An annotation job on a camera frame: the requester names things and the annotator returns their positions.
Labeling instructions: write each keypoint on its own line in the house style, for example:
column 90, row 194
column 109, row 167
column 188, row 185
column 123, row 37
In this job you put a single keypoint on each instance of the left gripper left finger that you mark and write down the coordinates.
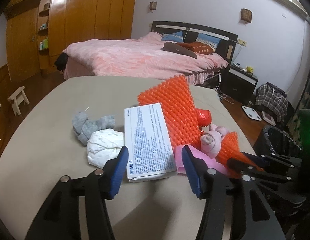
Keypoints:
column 59, row 216

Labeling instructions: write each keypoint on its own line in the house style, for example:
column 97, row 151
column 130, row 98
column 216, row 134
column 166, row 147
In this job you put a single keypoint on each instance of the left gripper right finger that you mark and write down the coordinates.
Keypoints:
column 252, row 216

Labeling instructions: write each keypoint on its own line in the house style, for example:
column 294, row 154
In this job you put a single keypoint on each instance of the white tissue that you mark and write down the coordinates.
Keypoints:
column 103, row 146

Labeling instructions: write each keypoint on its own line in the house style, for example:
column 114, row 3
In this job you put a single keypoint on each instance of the red plastic bag ball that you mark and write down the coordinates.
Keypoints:
column 204, row 117

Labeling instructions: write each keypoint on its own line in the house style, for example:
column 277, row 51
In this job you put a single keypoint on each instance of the grey sock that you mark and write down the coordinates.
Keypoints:
column 84, row 128

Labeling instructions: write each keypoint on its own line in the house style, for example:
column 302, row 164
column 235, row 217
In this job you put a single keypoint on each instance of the white printed medicine box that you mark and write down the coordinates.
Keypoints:
column 149, row 146

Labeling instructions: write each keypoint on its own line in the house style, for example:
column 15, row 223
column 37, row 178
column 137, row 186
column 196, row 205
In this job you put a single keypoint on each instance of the orange bubble wrap sheet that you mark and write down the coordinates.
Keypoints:
column 181, row 119

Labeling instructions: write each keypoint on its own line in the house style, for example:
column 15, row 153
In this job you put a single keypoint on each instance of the pink sock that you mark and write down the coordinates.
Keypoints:
column 212, row 139

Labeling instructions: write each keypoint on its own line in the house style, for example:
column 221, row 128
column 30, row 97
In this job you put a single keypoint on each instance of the black trash bin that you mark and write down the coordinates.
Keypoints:
column 273, row 141

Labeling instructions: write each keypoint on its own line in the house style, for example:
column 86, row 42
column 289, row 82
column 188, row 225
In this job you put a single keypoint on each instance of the dark green curtain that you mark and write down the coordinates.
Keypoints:
column 299, row 125

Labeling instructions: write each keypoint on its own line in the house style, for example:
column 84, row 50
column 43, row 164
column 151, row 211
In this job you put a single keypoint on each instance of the white framed book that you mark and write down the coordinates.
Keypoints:
column 268, row 118

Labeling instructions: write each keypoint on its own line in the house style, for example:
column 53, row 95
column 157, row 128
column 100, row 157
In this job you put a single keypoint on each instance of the white bathroom scale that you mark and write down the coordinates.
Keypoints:
column 251, row 113

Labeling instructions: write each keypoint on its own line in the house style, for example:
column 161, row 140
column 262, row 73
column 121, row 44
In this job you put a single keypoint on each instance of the plaid shirt on chair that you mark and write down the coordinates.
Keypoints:
column 273, row 98

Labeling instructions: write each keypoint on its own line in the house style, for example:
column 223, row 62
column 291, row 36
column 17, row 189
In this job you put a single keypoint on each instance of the black white nightstand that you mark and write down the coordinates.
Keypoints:
column 239, row 85

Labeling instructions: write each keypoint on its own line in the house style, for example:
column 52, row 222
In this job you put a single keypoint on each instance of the yellow plush toy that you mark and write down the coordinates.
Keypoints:
column 249, row 69

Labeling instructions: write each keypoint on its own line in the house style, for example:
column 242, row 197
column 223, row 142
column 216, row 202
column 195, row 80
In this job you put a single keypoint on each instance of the small white stool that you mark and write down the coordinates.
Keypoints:
column 16, row 98

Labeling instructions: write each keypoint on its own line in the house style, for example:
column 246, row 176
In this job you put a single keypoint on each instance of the black bed headboard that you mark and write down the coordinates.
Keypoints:
column 225, row 48

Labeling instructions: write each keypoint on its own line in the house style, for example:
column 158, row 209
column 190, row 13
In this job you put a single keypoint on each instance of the red dotted pillow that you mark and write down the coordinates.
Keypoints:
column 198, row 47

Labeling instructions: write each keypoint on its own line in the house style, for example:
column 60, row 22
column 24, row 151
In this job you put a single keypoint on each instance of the right blue pillow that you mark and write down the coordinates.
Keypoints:
column 208, row 40

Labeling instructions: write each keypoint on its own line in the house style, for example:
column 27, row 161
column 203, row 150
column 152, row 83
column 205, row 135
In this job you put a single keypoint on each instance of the blue pillow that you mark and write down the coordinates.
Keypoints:
column 174, row 37
column 208, row 40

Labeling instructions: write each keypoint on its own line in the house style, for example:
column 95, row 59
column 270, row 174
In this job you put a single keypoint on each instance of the black clothing on bed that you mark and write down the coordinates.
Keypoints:
column 61, row 62

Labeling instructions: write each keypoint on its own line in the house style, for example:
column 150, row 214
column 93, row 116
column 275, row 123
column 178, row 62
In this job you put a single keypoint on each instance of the brown flat pillow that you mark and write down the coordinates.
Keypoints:
column 177, row 49

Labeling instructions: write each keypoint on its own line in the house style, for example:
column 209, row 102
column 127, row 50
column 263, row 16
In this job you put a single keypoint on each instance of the left blue pillow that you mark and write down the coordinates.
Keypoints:
column 174, row 37

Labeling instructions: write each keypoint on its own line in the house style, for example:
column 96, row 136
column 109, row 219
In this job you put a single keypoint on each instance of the bed with pink cover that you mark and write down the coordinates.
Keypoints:
column 143, row 58

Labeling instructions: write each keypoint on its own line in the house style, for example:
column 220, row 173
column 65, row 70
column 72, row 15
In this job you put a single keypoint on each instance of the wooden wardrobe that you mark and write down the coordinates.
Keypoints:
column 39, row 30

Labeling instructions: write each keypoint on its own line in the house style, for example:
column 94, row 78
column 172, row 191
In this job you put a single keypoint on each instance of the right wall lamp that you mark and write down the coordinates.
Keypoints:
column 246, row 15

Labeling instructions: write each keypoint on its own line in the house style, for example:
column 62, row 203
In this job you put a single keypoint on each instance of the wall lamp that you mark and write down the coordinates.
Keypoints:
column 246, row 15
column 152, row 5

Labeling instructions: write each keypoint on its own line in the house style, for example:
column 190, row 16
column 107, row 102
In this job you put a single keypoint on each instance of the left wall lamp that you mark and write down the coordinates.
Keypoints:
column 152, row 5

